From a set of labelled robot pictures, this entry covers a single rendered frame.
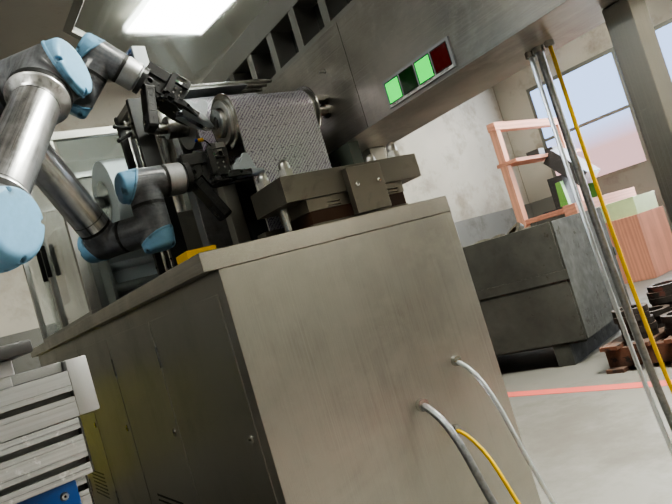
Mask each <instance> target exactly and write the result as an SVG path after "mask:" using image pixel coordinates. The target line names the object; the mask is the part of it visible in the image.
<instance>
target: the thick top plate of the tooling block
mask: <svg viewBox="0 0 672 504"><path fill-rule="evenodd" d="M375 162H379V164H380V167H381V171H382V174H383V177H384V181H385V184H386V183H391V182H396V181H401V182H402V185H403V184H405V183H407V182H409V181H411V180H413V179H415V178H417V177H419V176H421V173H420V169H419V166H418V163H417V159H416V156H415V153H413V154H407V155H401V156H396V157H390V158H384V159H379V160H373V161H367V162H362V163H356V164H350V165H345V166H339V167H334V168H328V169H322V170H317V171H311V172H305V173H300V174H294V175H288V176H283V177H279V178H277V179H276V180H274V181H273V182H271V183H270V184H268V185H267V186H265V187H264V188H262V189H261V190H259V191H258V192H256V193H255V194H253V195H252V196H250V197H251V201H252V204H253V208H254V211H255V214H256V218H257V220H260V219H265V218H269V217H274V216H279V215H280V210H282V209H285V208H289V209H290V208H292V207H294V206H296V205H298V204H299V203H301V202H303V201H305V200H308V199H313V198H318V197H323V196H328V195H332V194H337V193H342V192H347V188H346V185H345V181H344V178H343V175H342V171H341V170H343V169H344V168H348V167H353V166H359V165H364V164H370V163H375Z"/></svg>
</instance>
